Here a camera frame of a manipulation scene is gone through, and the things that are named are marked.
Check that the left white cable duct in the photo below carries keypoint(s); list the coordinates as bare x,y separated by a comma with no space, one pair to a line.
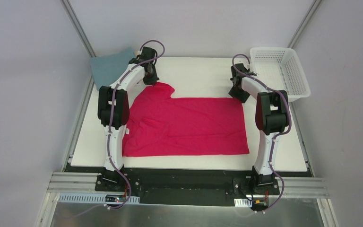
112,199

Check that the aluminium frame rail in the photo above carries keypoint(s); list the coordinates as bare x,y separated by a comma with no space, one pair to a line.
295,187

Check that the left aluminium corner post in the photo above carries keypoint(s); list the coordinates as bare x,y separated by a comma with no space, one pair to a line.
78,27

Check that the right aluminium corner post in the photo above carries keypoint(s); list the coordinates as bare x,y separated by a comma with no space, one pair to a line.
304,23

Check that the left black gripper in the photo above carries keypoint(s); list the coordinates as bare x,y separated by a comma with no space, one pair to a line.
151,79

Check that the white cable duct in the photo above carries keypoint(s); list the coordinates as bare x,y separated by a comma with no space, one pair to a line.
243,203
112,199

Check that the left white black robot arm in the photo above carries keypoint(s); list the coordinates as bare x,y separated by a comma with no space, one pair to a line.
114,108

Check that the folded teal t shirt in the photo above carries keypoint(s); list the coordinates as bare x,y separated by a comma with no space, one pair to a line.
107,69

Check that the right white cable duct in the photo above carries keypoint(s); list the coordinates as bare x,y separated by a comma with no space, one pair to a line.
243,203

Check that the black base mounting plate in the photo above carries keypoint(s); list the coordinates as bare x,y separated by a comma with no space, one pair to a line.
193,187

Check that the red t shirt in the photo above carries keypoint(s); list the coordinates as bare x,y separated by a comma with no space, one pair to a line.
160,125

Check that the aluminium corner post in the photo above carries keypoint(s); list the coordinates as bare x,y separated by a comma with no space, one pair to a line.
78,27
304,23

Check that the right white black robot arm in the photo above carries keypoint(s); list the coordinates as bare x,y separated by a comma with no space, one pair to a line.
272,119

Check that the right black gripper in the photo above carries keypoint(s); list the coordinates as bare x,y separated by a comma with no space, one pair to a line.
237,92

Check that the white plastic basket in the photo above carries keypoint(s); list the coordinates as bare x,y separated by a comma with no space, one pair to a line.
280,68

